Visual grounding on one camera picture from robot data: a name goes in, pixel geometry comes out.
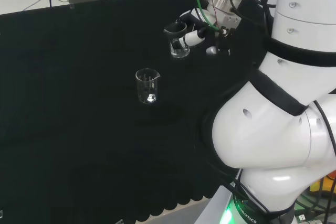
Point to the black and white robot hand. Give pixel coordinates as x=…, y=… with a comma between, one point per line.
x=194, y=37

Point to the clear glass beaker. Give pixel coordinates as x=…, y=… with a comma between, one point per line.
x=179, y=51
x=147, y=95

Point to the black bench cloth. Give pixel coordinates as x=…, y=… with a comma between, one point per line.
x=65, y=103

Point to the yellow stop button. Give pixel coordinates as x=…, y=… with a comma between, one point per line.
x=325, y=184

